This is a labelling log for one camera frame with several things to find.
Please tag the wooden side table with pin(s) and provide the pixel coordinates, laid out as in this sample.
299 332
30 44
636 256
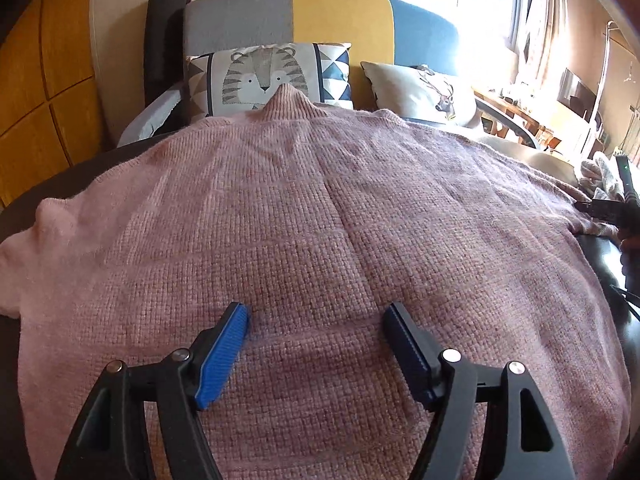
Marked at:
530 115

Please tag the cream knit sweater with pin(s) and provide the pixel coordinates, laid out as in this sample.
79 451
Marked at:
595 175

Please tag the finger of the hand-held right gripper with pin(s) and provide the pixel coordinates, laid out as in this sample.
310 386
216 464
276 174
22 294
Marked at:
600 209

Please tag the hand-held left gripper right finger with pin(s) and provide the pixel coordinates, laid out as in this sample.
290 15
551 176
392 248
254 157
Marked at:
407 355

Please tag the window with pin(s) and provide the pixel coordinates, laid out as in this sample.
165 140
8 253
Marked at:
465 5

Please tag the dark rectangular panel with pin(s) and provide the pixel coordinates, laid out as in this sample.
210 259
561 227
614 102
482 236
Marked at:
577 90

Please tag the beige patterned curtain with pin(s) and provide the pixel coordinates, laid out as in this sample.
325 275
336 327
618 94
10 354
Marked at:
542 20

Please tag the deer print cushion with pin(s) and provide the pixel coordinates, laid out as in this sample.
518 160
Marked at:
400 90

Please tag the pink knit sweater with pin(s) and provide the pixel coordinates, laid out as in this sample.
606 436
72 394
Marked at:
320 235

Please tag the tiger print cushion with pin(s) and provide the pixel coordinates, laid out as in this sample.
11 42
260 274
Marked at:
240 75

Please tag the grey yellow blue armchair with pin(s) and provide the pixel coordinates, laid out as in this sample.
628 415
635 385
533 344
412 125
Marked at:
340 20

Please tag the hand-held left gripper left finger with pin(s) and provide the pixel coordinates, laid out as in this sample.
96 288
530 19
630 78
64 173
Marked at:
225 355

